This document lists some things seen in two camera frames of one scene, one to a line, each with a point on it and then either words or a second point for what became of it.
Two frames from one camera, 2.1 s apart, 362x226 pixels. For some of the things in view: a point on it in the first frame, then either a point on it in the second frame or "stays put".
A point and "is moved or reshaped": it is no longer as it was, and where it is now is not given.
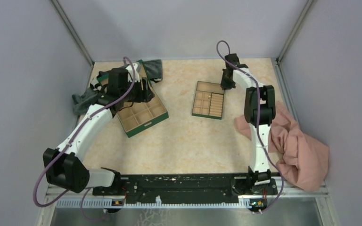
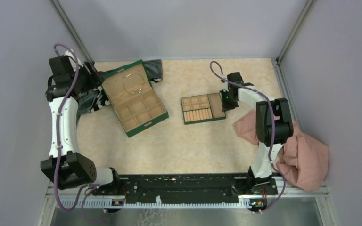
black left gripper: [145, 95] -> [92, 68]
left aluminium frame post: [66, 21] stays put
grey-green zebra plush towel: [153, 67] stays put
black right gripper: [225, 85] -> [225, 106]
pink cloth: [305, 159] stays put
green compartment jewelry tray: [209, 100] is moved or reshaped
